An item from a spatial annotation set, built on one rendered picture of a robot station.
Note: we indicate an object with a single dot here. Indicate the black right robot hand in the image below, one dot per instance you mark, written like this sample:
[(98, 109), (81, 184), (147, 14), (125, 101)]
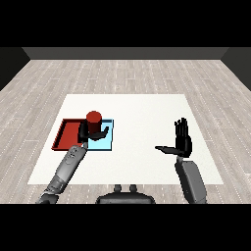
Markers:
[(183, 142)]

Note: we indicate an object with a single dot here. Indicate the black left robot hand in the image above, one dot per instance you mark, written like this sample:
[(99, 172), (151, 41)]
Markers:
[(84, 131)]

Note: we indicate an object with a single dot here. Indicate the red can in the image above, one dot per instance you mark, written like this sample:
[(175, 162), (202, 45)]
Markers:
[(94, 121)]

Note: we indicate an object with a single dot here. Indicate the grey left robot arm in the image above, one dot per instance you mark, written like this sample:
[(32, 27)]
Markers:
[(64, 168)]

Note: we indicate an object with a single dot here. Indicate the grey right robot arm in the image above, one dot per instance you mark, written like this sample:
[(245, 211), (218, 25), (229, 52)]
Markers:
[(191, 179)]

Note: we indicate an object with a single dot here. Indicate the red shallow open box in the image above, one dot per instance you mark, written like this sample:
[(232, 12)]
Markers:
[(68, 134)]

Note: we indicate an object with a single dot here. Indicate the light blue shallow open box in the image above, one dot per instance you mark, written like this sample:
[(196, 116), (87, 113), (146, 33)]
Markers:
[(102, 143)]

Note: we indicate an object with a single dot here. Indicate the dark grey robot body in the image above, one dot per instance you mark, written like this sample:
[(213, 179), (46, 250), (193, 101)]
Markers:
[(125, 197)]

